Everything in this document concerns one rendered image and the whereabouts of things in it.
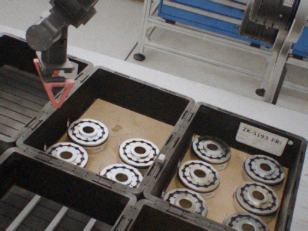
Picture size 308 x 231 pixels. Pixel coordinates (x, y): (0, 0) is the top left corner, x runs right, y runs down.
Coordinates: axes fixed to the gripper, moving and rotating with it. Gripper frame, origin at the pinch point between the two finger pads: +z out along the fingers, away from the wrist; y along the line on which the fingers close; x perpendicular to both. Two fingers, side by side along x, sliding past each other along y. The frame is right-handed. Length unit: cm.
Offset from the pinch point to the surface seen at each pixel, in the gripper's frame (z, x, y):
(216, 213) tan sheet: 18.0, 32.4, 28.6
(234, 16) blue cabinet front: 25, 136, -142
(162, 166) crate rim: 7.5, 19.7, 22.8
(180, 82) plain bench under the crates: 19, 55, -43
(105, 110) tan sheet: 11.5, 17.3, -11.8
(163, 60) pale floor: 66, 110, -176
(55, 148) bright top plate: 11.7, 0.0, 4.7
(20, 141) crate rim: 5.7, -8.7, 10.1
